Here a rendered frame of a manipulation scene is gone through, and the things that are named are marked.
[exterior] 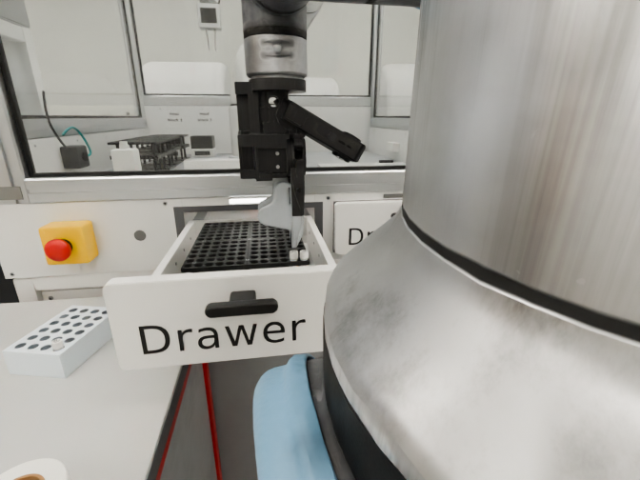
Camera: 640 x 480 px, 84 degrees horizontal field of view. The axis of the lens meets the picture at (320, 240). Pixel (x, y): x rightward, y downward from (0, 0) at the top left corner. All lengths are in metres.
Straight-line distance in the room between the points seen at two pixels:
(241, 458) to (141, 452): 0.66
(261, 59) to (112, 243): 0.49
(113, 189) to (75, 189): 0.06
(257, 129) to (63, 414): 0.41
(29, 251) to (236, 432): 0.62
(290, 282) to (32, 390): 0.37
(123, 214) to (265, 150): 0.40
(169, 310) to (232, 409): 0.60
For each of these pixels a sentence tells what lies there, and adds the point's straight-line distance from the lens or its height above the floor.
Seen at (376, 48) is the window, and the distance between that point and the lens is 0.76.
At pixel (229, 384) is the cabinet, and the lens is 0.95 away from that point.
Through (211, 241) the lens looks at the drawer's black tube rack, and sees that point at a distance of 0.61.
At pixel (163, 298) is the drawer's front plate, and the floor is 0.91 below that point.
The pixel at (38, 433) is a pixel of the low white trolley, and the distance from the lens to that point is 0.55.
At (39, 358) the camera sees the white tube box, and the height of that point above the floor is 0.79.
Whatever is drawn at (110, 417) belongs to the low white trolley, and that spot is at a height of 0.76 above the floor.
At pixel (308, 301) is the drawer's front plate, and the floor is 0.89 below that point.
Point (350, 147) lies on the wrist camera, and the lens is 0.47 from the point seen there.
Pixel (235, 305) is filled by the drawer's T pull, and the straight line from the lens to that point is 0.38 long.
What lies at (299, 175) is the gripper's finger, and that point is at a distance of 0.44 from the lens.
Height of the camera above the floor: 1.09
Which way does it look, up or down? 19 degrees down
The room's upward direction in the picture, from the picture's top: straight up
